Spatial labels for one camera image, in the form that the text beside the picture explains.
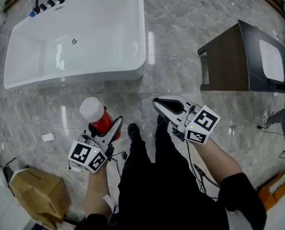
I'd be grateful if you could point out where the white wrist strap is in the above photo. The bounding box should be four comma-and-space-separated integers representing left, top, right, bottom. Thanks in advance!
103, 194, 116, 209

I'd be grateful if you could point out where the person's right black shoe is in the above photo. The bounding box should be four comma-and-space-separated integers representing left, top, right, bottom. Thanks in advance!
156, 115, 169, 127

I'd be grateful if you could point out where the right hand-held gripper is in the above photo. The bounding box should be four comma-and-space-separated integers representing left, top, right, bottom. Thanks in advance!
153, 95, 221, 145

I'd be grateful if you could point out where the person's black-clad body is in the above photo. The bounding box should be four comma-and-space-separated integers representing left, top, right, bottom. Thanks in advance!
74, 115, 268, 230

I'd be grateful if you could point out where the large cardboard box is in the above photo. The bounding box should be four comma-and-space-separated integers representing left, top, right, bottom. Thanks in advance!
9, 167, 72, 229

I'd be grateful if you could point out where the person's black shoe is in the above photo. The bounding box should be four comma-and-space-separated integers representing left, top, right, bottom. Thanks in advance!
127, 123, 141, 140
156, 115, 169, 127

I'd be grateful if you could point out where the white sink basin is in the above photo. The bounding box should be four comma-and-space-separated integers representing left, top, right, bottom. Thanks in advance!
259, 39, 285, 82

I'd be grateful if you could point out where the orange box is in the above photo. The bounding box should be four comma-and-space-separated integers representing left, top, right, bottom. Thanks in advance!
257, 168, 285, 212

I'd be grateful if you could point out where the person's left forearm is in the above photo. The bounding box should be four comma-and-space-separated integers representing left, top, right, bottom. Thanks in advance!
84, 163, 115, 219

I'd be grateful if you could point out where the white power adapter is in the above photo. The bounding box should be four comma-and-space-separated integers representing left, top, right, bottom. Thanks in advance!
41, 133, 56, 142

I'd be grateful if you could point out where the person's right forearm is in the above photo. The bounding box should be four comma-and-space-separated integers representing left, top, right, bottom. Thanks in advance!
195, 138, 244, 186

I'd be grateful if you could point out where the person's left black shoe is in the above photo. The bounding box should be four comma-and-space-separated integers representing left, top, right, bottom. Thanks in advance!
127, 123, 141, 140

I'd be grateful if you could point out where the red bottle with white cap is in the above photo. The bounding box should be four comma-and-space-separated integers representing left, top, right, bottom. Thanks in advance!
79, 96, 122, 141

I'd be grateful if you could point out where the dark vanity cabinet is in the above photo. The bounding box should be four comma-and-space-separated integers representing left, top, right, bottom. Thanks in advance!
197, 20, 285, 92

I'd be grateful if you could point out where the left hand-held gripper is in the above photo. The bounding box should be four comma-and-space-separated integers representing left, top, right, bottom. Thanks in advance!
67, 115, 124, 174

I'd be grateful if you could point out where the white bathtub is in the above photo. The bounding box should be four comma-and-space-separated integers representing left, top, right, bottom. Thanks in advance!
3, 0, 147, 90

